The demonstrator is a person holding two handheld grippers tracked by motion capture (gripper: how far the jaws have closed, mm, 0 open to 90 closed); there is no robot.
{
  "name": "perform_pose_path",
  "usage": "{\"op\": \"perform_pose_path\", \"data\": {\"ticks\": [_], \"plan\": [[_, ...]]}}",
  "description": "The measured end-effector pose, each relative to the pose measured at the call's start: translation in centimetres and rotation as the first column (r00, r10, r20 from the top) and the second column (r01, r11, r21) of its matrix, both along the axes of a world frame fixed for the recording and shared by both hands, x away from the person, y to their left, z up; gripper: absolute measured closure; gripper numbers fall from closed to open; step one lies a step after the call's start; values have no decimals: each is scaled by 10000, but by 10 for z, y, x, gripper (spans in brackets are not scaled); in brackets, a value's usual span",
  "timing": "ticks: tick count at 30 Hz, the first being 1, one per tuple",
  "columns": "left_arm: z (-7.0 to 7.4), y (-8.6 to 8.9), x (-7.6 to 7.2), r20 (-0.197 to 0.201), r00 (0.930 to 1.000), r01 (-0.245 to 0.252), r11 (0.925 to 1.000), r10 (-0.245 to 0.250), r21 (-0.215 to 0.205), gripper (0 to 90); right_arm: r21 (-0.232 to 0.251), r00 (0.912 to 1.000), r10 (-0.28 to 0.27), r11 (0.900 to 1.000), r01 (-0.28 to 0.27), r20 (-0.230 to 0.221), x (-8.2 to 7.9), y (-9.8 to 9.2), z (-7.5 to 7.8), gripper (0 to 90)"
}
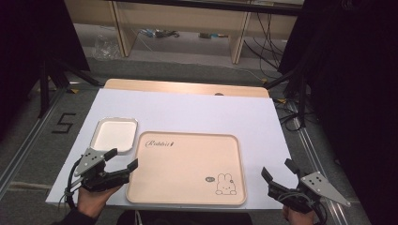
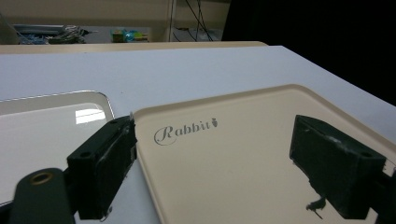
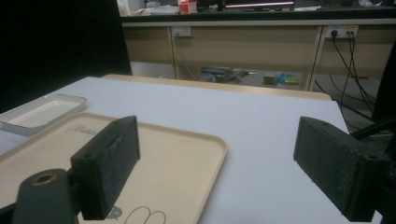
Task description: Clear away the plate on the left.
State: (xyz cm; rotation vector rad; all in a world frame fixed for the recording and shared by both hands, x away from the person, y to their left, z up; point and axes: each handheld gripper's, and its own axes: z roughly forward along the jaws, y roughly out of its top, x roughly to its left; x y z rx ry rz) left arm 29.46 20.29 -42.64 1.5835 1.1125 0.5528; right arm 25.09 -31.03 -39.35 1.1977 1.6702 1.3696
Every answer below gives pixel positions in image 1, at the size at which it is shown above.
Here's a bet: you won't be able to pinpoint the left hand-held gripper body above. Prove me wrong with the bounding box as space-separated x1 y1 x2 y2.
73 147 130 193

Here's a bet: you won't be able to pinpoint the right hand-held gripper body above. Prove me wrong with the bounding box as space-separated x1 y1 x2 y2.
268 171 352 215

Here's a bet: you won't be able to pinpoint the white square plate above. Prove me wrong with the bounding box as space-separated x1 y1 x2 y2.
89 116 139 156

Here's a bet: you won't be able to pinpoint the beige rabbit print tray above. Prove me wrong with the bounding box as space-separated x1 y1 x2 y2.
125 130 248 207

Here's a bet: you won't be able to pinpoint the person's left hand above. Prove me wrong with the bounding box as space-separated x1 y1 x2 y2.
76 185 124 219

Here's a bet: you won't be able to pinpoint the person's right hand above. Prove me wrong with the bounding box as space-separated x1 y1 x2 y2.
282 204 317 225

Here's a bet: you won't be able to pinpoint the black stand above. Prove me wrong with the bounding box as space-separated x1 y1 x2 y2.
38 57 104 119
263 67 309 128

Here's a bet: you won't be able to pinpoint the white table mat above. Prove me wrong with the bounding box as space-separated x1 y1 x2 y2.
45 87 299 211

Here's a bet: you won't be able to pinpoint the clear plastic bag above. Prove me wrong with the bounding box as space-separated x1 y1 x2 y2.
92 34 121 61

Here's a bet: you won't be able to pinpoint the power strip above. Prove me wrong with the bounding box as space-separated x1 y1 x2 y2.
139 28 181 39

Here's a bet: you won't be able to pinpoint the small device on floor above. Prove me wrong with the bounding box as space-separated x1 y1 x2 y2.
198 32 229 39

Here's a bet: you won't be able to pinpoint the wooden desk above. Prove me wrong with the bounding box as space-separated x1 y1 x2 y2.
64 0 305 65

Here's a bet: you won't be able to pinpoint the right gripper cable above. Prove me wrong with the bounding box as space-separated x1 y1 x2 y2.
276 190 329 225

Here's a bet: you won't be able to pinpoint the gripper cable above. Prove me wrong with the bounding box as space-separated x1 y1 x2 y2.
276 190 329 225
57 157 84 210

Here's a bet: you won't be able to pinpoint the aluminium floor rail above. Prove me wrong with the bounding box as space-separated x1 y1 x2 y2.
0 88 65 199
289 101 360 225

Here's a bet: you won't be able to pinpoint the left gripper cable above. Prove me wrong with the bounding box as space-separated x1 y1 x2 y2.
57 157 84 210

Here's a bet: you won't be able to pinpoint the black floor cables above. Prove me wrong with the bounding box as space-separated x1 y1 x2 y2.
243 12 290 79

